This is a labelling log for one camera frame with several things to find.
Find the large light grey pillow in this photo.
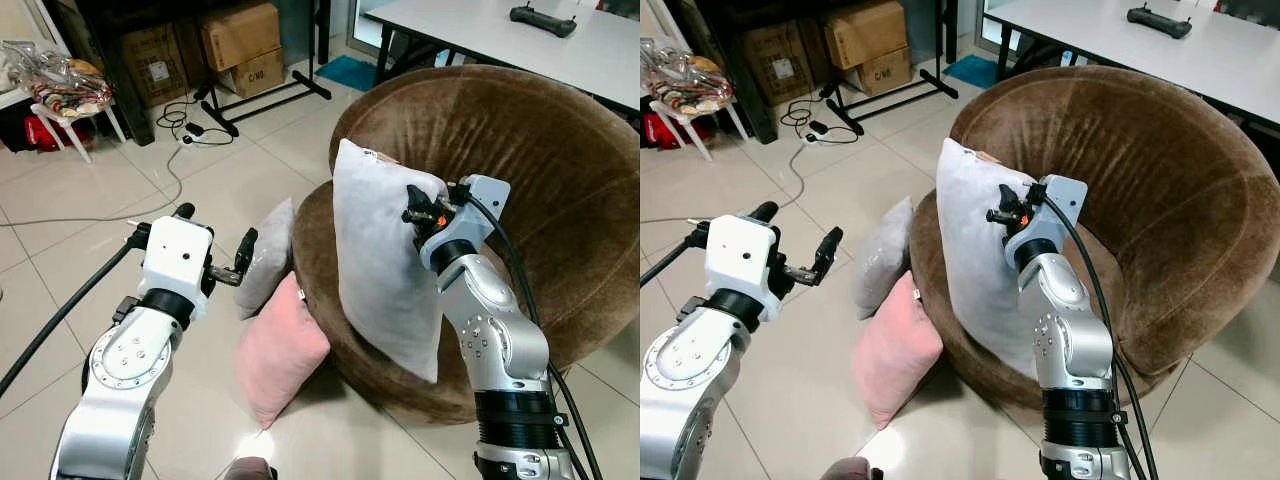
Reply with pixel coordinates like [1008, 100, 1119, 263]
[934, 137, 1047, 381]
[331, 137, 453, 385]

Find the small grey pillow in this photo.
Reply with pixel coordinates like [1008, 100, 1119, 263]
[854, 196, 917, 322]
[234, 196, 298, 322]

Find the pink pillow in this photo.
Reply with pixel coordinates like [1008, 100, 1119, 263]
[852, 271, 945, 432]
[234, 270, 332, 432]

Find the round brown velvet sofa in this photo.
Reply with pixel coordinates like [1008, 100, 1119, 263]
[291, 64, 641, 427]
[907, 64, 1280, 407]

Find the black metal floor stand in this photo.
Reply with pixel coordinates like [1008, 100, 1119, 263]
[194, 0, 334, 138]
[819, 0, 960, 138]

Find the teal floor mat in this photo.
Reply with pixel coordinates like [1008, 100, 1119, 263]
[944, 54, 1002, 90]
[317, 54, 380, 94]

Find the white plastic stool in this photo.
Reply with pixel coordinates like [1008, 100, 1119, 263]
[658, 96, 748, 164]
[29, 96, 128, 165]

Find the red bag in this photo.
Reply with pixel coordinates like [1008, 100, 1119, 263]
[643, 111, 717, 152]
[21, 114, 98, 154]

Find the cardboard box with white label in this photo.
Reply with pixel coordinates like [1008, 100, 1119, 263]
[741, 21, 817, 107]
[119, 24, 192, 108]

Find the cardboard box with black print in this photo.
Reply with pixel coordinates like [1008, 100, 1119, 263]
[840, 46, 914, 99]
[214, 47, 287, 100]

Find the clear plastic bag of goods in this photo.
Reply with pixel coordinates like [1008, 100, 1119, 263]
[0, 39, 114, 120]
[640, 37, 737, 117]

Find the black shelf unit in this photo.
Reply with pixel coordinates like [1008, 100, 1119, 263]
[72, 0, 159, 148]
[692, 0, 781, 146]

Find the plain cardboard box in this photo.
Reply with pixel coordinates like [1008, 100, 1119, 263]
[199, 1, 284, 72]
[824, 1, 910, 72]

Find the white table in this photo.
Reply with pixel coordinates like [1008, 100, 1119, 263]
[364, 0, 641, 113]
[984, 0, 1280, 129]

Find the black remote controller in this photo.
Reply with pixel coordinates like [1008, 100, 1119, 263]
[509, 4, 579, 39]
[1126, 4, 1194, 40]

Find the grey floor cable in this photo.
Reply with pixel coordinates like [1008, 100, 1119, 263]
[0, 140, 193, 228]
[640, 140, 809, 225]

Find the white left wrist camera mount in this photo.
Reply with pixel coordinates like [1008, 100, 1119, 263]
[140, 214, 215, 301]
[704, 214, 784, 303]

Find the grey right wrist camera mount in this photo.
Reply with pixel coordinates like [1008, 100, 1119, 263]
[419, 174, 512, 273]
[1004, 174, 1090, 268]

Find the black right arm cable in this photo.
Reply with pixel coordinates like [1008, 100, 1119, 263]
[1040, 190, 1161, 480]
[466, 192, 605, 480]

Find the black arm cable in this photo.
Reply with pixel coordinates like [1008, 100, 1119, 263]
[640, 221, 712, 293]
[466, 192, 605, 480]
[1040, 190, 1161, 480]
[0, 221, 153, 401]

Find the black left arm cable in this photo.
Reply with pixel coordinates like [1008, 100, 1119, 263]
[0, 221, 153, 401]
[640, 221, 712, 293]

